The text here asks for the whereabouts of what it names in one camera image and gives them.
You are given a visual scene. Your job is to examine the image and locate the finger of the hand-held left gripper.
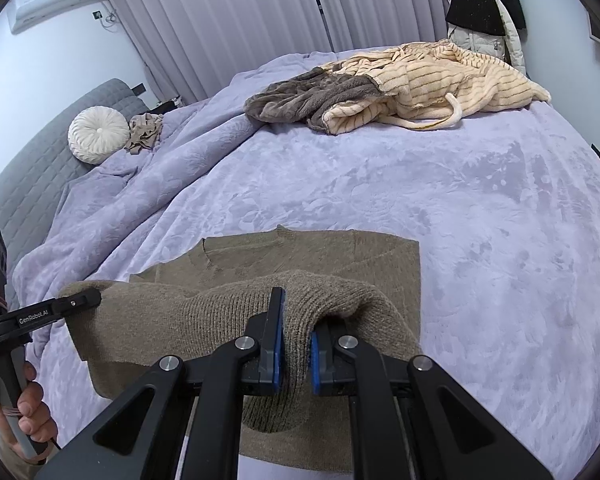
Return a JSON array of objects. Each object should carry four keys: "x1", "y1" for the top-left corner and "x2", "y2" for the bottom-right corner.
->
[{"x1": 0, "y1": 292, "x2": 102, "y2": 348}]

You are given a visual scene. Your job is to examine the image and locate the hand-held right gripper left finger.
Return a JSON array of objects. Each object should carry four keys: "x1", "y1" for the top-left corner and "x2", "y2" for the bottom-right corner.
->
[{"x1": 35, "y1": 287, "x2": 286, "y2": 480}]

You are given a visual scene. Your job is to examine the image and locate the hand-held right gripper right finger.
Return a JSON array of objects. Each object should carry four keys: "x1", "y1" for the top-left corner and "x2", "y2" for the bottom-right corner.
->
[{"x1": 310, "y1": 320, "x2": 556, "y2": 480}]

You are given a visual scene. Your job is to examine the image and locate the olive brown knit sweater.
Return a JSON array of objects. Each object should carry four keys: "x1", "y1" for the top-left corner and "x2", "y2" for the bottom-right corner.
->
[{"x1": 60, "y1": 227, "x2": 422, "y2": 473}]

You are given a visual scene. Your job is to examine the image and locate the person's left hand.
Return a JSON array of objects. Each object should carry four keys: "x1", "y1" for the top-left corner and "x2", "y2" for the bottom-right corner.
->
[{"x1": 0, "y1": 362, "x2": 59, "y2": 461}]

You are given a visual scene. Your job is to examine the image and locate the grey quilted headboard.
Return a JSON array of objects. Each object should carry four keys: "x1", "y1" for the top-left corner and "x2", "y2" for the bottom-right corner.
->
[{"x1": 0, "y1": 78, "x2": 148, "y2": 281}]

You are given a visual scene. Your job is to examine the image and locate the white round pleated pillow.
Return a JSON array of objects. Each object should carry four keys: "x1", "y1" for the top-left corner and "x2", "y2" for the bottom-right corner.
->
[{"x1": 68, "y1": 106, "x2": 132, "y2": 165}]

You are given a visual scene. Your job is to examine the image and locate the lavender plush blanket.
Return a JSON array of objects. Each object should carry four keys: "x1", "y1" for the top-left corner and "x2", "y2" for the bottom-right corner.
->
[{"x1": 10, "y1": 50, "x2": 600, "y2": 480}]

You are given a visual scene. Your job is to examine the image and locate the small beige crumpled cloth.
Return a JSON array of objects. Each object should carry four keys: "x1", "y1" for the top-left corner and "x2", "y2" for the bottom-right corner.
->
[{"x1": 125, "y1": 112, "x2": 165, "y2": 156}]

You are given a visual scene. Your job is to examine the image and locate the dark grey fleece garment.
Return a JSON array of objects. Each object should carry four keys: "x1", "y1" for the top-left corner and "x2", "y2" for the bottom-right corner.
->
[{"x1": 244, "y1": 67, "x2": 381, "y2": 135}]

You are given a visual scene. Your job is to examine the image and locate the cream striped fleece robe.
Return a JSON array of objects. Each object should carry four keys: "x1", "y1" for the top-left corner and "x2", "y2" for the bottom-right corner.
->
[{"x1": 307, "y1": 40, "x2": 552, "y2": 136}]

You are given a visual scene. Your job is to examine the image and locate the grey pleated curtains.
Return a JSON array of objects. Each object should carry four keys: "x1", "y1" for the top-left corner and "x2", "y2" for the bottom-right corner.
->
[{"x1": 102, "y1": 0, "x2": 461, "y2": 106}]

